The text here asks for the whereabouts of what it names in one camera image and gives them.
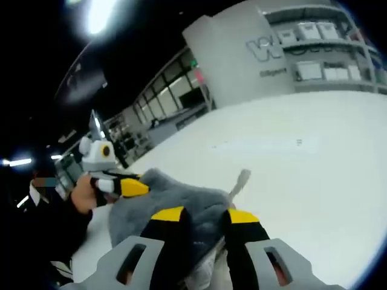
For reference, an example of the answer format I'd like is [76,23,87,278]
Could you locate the grey fluffy towel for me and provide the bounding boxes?
[108,168,252,290]

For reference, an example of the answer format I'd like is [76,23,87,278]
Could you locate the person's left hand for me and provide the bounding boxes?
[74,175,105,214]

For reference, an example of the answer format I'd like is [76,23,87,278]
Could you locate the dark overhead panel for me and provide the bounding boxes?
[56,57,107,103]

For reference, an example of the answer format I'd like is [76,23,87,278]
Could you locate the black monitor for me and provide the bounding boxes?
[178,90,203,106]

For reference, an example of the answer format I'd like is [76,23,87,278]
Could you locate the bright ceiling light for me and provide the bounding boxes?
[86,0,117,34]

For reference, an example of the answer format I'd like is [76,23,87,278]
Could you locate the grey metal shelf unit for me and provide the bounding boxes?
[265,4,387,94]

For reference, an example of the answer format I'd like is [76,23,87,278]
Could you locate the rows of white storage bins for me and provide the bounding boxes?
[278,21,363,81]

